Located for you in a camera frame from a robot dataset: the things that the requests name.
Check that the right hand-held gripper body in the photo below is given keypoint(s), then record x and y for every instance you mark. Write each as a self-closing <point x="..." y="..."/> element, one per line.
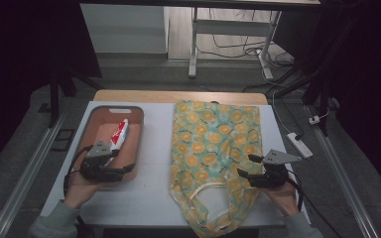
<point x="271" y="177"/>

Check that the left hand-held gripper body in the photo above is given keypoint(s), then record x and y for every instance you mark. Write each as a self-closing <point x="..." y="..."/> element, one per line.
<point x="96" y="165"/>

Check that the orange plastic basket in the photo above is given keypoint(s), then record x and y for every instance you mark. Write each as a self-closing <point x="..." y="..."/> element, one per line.
<point x="130" y="145"/>

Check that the red and white toothpaste tube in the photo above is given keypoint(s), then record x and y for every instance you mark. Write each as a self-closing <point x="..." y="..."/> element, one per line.
<point x="120" y="132"/>

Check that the orange print fabric tote bag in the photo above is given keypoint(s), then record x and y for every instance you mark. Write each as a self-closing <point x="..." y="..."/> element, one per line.
<point x="211" y="139"/>

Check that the person's right hand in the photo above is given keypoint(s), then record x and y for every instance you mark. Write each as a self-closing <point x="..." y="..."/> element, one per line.
<point x="286" y="198"/>

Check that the person's left hand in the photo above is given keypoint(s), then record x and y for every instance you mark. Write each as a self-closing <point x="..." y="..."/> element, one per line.
<point x="77" y="190"/>

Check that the white power strip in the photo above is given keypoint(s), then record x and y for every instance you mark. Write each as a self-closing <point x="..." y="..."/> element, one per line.
<point x="299" y="144"/>

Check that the small white plug adapter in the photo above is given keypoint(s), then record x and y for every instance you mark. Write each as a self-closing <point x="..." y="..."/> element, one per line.
<point x="314" y="120"/>

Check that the black metal stand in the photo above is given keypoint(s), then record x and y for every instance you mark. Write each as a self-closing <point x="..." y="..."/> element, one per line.
<point x="54" y="95"/>
<point x="314" y="86"/>

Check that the white cabinet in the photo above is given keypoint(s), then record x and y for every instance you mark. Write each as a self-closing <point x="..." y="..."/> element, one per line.
<point x="125" y="28"/>

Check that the aluminium floor rail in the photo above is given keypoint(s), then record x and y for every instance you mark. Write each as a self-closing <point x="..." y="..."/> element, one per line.
<point x="26" y="172"/>
<point x="344" y="178"/>

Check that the white desk frame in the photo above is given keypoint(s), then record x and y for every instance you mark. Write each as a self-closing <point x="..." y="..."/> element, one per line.
<point x="231" y="27"/>

